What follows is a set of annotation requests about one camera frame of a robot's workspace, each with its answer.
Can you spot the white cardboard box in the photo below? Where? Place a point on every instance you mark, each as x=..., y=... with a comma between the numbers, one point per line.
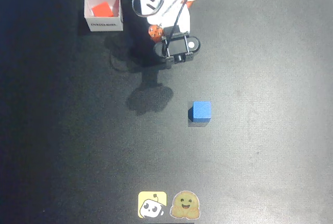
x=105, y=24

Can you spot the blue cube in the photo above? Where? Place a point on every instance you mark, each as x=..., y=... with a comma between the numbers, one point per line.
x=201, y=111

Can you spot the red cube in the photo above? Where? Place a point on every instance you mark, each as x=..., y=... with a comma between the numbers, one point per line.
x=102, y=9

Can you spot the yellow robot sticker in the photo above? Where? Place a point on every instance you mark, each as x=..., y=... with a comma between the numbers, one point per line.
x=151, y=204

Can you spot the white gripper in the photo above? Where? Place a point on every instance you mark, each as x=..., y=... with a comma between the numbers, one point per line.
x=155, y=34

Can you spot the black gripper-mounted camera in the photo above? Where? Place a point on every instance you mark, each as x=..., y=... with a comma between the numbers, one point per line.
x=179, y=46

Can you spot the smiling hugging face sticker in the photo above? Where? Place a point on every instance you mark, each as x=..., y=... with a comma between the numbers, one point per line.
x=185, y=205

